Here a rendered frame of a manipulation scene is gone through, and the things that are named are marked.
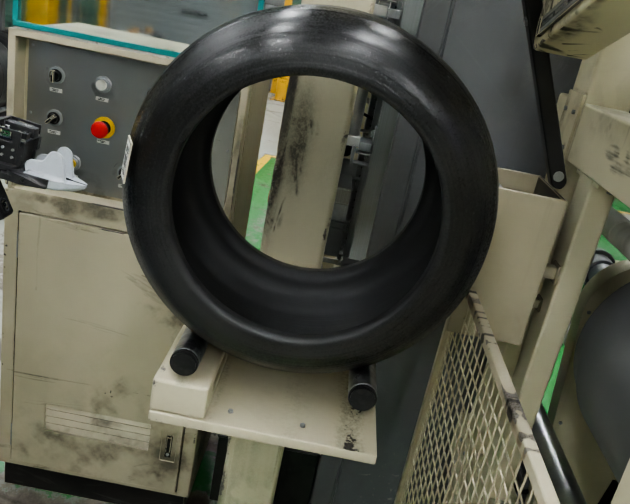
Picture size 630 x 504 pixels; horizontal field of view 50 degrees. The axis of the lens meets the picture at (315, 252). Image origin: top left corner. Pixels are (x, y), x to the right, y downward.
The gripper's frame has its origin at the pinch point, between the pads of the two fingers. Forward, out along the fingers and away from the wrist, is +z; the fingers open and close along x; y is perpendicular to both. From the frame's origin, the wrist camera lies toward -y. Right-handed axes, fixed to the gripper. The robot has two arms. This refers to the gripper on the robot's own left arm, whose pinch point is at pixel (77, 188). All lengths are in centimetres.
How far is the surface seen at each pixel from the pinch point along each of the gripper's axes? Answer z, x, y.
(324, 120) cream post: 34.1, 25.1, 18.3
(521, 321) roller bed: 82, 18, -5
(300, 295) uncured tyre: 39.8, 14.5, -12.5
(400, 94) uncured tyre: 42, -12, 31
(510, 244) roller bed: 74, 18, 9
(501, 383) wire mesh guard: 69, -16, -2
